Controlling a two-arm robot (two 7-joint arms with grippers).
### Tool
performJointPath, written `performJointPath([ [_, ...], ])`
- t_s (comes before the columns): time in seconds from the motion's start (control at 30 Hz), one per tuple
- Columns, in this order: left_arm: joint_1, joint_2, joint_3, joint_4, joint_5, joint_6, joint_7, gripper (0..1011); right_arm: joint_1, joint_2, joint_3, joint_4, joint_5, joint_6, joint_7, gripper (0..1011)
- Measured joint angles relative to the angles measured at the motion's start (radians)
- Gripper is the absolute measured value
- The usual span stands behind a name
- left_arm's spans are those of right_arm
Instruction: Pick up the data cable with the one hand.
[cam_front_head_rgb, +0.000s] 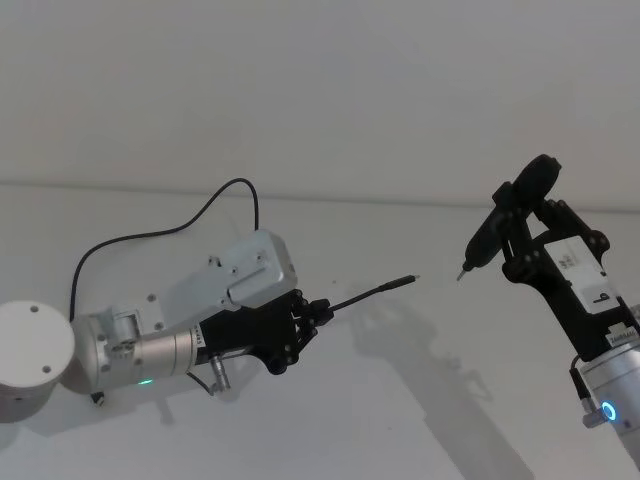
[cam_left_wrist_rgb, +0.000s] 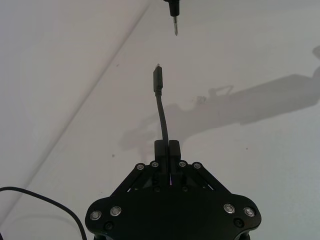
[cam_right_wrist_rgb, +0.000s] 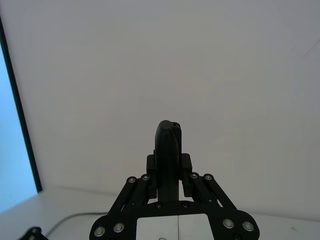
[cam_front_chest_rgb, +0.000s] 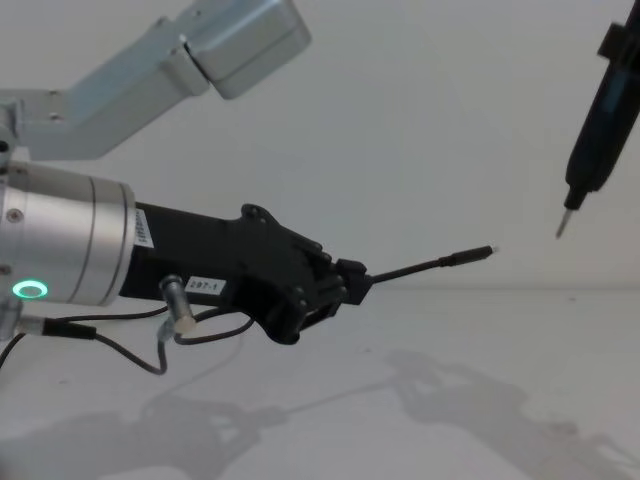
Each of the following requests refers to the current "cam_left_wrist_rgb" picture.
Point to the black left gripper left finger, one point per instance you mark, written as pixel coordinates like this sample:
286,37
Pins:
161,155

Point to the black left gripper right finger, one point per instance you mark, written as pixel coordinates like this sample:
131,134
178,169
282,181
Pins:
175,152

